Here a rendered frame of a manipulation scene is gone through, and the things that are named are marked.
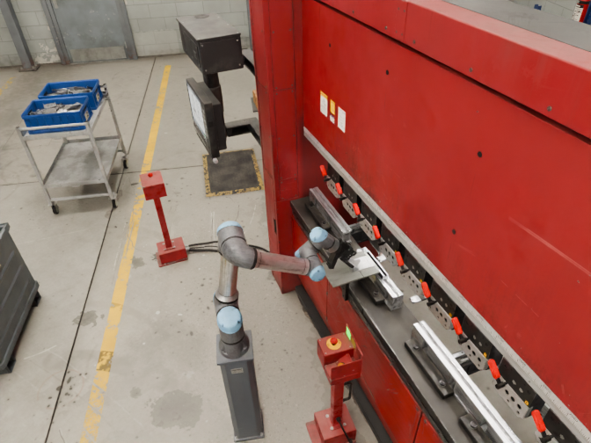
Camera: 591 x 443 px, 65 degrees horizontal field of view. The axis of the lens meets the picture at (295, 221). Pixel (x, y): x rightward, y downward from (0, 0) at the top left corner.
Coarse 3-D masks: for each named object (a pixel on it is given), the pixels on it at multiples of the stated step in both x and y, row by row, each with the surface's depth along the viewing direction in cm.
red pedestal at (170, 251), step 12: (144, 180) 349; (156, 180) 348; (144, 192) 344; (156, 192) 348; (156, 204) 362; (168, 240) 386; (180, 240) 398; (156, 252) 403; (168, 252) 386; (180, 252) 390; (168, 264) 391
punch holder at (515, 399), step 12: (504, 360) 155; (504, 372) 157; (516, 372) 151; (516, 384) 152; (528, 384) 147; (504, 396) 160; (516, 396) 153; (528, 396) 148; (540, 396) 147; (516, 408) 155; (528, 408) 150; (540, 408) 155
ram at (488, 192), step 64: (320, 64) 235; (384, 64) 178; (320, 128) 256; (384, 128) 191; (448, 128) 152; (512, 128) 126; (384, 192) 205; (448, 192) 161; (512, 192) 132; (576, 192) 113; (448, 256) 171; (512, 256) 139; (576, 256) 117; (512, 320) 146; (576, 320) 122; (576, 384) 128
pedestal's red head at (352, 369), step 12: (336, 336) 232; (324, 348) 227; (348, 348) 226; (324, 360) 226; (336, 360) 229; (348, 360) 225; (360, 360) 218; (336, 372) 218; (348, 372) 221; (360, 372) 224
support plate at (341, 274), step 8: (360, 256) 246; (336, 264) 242; (344, 264) 242; (328, 272) 237; (336, 272) 237; (344, 272) 237; (352, 272) 236; (360, 272) 236; (368, 272) 236; (376, 272) 236; (336, 280) 232; (344, 280) 232; (352, 280) 232
